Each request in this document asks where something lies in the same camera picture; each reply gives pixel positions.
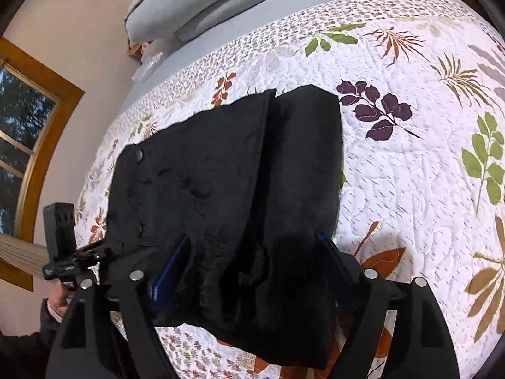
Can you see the person's left hand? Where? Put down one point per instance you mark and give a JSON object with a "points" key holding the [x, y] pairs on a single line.
{"points": [[59, 300]]}

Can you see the white floral quilt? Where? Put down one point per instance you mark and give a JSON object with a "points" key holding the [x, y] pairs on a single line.
{"points": [[414, 173]]}

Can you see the wooden framed window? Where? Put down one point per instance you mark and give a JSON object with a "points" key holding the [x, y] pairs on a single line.
{"points": [[59, 98]]}

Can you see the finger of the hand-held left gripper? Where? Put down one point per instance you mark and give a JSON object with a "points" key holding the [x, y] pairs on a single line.
{"points": [[98, 249]]}

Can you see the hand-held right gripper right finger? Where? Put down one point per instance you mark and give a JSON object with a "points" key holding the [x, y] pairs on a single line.
{"points": [[331, 256]]}

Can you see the person's left forearm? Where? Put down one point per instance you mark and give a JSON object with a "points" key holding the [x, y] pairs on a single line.
{"points": [[27, 351]]}

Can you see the floral cloth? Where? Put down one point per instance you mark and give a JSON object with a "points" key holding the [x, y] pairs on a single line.
{"points": [[135, 48]]}

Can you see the black pants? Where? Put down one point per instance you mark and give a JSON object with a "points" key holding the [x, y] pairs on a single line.
{"points": [[221, 173]]}

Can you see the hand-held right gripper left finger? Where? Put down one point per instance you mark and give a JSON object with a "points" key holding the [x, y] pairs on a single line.
{"points": [[167, 276]]}

